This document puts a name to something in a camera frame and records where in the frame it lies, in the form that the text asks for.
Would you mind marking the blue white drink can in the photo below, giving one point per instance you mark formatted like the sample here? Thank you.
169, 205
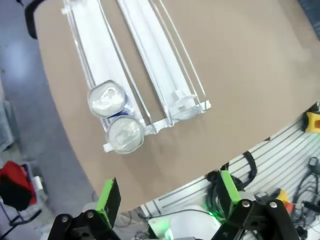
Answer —
125, 135
107, 98

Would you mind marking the yellow emergency stop box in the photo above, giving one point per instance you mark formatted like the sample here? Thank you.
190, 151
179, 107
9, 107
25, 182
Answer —
282, 196

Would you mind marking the yellow black pendant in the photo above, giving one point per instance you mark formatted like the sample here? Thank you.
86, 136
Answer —
312, 122

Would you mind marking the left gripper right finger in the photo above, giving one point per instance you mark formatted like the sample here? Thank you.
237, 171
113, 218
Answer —
228, 195

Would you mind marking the white dispenser pusher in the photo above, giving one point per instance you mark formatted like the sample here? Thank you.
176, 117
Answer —
183, 101

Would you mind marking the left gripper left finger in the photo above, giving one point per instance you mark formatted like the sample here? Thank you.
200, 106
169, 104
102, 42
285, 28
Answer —
110, 200

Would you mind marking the white slotted base plate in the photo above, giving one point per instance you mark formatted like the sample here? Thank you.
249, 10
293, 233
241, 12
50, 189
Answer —
275, 155

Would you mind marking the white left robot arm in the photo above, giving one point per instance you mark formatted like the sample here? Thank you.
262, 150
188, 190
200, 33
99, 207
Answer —
190, 222

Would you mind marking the white can dispenser rack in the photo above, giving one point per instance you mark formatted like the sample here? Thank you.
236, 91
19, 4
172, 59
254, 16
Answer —
100, 50

